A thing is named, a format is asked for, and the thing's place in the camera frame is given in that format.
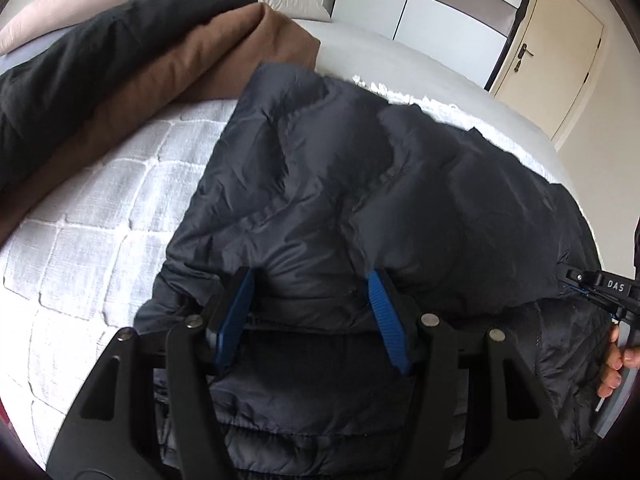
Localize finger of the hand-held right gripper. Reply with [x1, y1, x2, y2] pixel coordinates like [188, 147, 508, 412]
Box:
[556, 261, 598, 292]

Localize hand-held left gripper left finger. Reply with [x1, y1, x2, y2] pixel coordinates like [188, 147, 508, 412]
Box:
[47, 266, 258, 480]

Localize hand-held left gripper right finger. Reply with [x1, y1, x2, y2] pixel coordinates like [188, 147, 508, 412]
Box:
[366, 267, 576, 480]

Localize black puffer jacket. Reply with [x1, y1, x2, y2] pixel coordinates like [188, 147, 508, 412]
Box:
[132, 60, 608, 480]

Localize person's right hand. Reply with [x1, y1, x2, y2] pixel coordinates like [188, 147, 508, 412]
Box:
[595, 321, 640, 402]

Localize white checked blanket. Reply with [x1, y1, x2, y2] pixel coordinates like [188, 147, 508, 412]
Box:
[0, 75, 581, 461]

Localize cream door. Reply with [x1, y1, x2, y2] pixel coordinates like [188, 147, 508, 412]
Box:
[492, 0, 606, 141]

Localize black and brown coat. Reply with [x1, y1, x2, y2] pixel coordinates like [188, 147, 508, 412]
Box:
[0, 0, 321, 241]

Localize bed with pale sheet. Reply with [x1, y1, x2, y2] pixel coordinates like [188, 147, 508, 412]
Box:
[0, 15, 561, 186]

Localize white and grey wardrobe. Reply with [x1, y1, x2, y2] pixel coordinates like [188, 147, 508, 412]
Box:
[322, 0, 538, 93]

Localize pale pink pillow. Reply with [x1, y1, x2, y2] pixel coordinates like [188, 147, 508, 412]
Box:
[0, 0, 138, 56]

